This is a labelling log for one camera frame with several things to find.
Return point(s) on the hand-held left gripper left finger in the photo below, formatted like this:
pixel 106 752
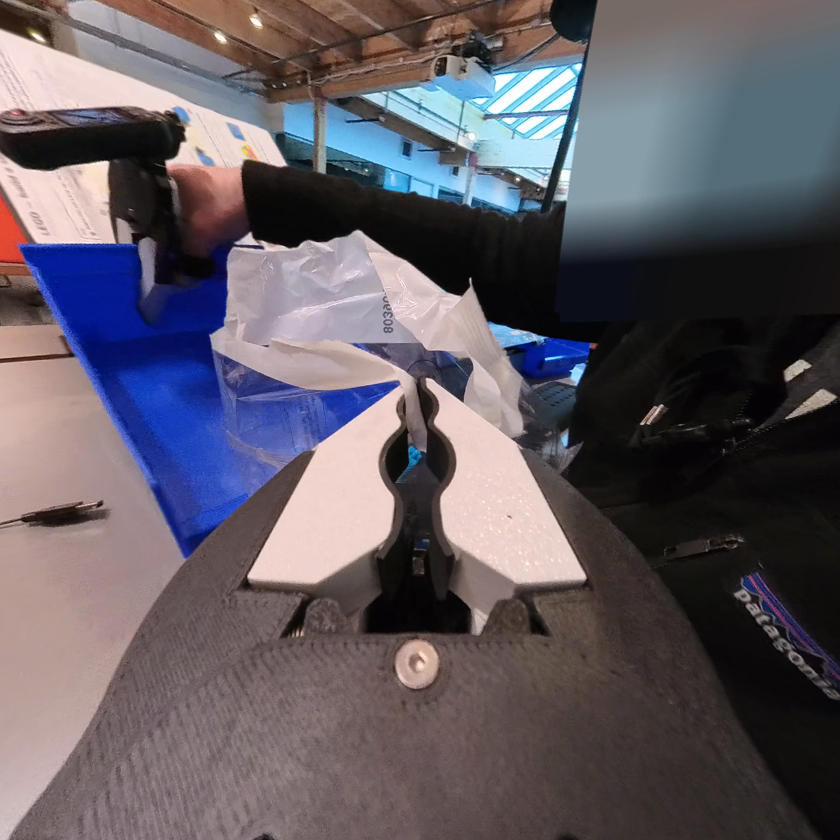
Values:
pixel 328 518

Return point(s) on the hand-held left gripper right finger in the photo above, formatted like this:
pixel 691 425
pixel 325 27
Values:
pixel 505 525

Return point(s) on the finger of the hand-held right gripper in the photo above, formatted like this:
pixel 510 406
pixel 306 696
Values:
pixel 156 289

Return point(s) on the blue plastic bin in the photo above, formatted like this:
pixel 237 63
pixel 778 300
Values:
pixel 151 394

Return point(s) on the numbered white plastic bag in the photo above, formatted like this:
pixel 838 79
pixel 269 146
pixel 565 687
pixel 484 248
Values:
pixel 315 289

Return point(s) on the person's right forearm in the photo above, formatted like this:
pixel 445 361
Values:
pixel 426 236

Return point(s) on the person's right hand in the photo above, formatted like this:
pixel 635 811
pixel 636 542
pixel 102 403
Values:
pixel 210 203

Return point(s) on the white instruction sheet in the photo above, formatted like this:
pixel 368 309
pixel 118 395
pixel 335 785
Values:
pixel 65 79

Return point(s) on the orange board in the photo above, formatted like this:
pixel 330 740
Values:
pixel 12 229

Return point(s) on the black metal pole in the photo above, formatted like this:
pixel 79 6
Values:
pixel 559 157

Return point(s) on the white ceiling projector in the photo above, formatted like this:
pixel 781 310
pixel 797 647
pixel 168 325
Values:
pixel 459 69

